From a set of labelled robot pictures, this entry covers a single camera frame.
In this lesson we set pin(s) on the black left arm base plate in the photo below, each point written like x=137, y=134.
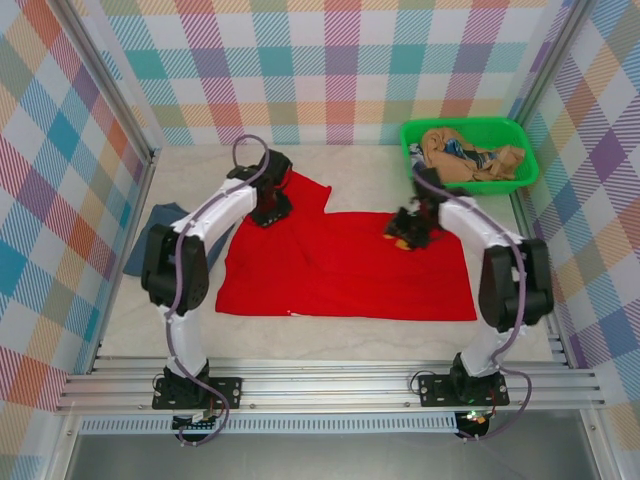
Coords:
x=227, y=392

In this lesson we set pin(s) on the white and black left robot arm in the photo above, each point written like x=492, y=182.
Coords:
x=175, y=270

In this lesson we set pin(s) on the black controller board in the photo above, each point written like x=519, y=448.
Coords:
x=475, y=424
x=197, y=424

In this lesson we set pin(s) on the aluminium side rail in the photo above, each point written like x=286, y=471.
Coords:
x=550, y=330

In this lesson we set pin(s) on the aluminium rail frame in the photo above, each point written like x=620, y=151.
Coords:
x=325, y=387

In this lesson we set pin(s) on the red t-shirt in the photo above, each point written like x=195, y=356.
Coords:
x=350, y=270

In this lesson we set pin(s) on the blue patterned t-shirt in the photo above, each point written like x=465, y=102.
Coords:
x=472, y=156

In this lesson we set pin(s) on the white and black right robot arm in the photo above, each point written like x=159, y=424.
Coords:
x=515, y=285

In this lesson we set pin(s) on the tan t-shirt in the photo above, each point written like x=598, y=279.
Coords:
x=445, y=165

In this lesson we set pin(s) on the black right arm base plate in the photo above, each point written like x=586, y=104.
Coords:
x=432, y=390

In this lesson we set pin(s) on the green plastic basket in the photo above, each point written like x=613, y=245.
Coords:
x=490, y=187

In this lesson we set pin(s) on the white cloth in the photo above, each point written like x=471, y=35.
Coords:
x=416, y=150

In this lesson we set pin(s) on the aluminium corner post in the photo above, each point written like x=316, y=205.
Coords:
x=545, y=75
x=110, y=85

